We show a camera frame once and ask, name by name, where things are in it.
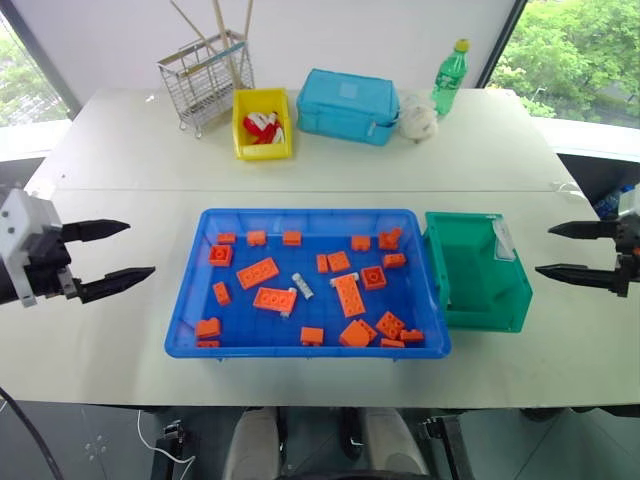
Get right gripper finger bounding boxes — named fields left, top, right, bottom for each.
left=534, top=263, right=620, bottom=295
left=547, top=219, right=622, bottom=242

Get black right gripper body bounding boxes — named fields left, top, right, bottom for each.
left=612, top=213, right=640, bottom=300

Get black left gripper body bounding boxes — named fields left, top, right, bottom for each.
left=22, top=197, right=82, bottom=302

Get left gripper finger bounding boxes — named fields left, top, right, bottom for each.
left=61, top=218, right=133, bottom=246
left=74, top=265, right=157, bottom=305

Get green plastic bin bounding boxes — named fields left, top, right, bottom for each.
left=423, top=210, right=534, bottom=335

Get blue patterned object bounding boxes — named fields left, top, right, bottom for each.
left=591, top=185, right=622, bottom=217

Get clear label holder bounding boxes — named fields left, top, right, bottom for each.
left=491, top=218, right=517, bottom=263

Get square orange block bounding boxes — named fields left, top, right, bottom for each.
left=374, top=310, right=407, bottom=341
left=326, top=250, right=352, bottom=274
left=207, top=244, right=234, bottom=268
left=359, top=265, right=388, bottom=292

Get yellow plastic bin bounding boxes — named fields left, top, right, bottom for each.
left=231, top=87, right=295, bottom=162

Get orange block with peg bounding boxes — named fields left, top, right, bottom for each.
left=377, top=226, right=403, bottom=252

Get red and white items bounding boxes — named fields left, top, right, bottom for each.
left=242, top=110, right=286, bottom=147

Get blue plastic tray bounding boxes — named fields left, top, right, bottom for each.
left=164, top=207, right=453, bottom=362

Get crumpled white plastic bag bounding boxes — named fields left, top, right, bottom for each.
left=397, top=91, right=441, bottom=145

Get green plastic bottle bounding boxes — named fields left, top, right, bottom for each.
left=431, top=38, right=473, bottom=117

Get light grey rounded shape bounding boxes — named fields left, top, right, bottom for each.
left=360, top=406, right=430, bottom=479
left=221, top=406, right=282, bottom=480

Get wooden stick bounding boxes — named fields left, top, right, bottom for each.
left=227, top=0, right=255, bottom=81
left=211, top=0, right=244, bottom=94
left=168, top=0, right=226, bottom=71

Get light blue fabric case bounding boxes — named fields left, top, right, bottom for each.
left=295, top=68, right=403, bottom=148

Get small white cord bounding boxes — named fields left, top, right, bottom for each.
left=551, top=180, right=584, bottom=203

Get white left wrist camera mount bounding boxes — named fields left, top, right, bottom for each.
left=0, top=188, right=41, bottom=308

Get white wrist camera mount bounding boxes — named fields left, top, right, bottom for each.
left=618, top=182, right=640, bottom=218
left=0, top=188, right=41, bottom=308

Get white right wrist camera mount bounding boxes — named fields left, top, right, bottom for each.
left=618, top=182, right=640, bottom=218

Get white cable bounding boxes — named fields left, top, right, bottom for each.
left=136, top=408, right=197, bottom=465

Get black cable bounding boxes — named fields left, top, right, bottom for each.
left=0, top=386, right=67, bottom=480

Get black table leg frame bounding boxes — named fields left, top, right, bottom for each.
left=416, top=413, right=475, bottom=480
left=152, top=421, right=194, bottom=480

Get metal wire rack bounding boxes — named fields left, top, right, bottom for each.
left=156, top=30, right=256, bottom=140

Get dark window frame post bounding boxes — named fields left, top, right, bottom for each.
left=473, top=0, right=530, bottom=90
left=0, top=0, right=82, bottom=116

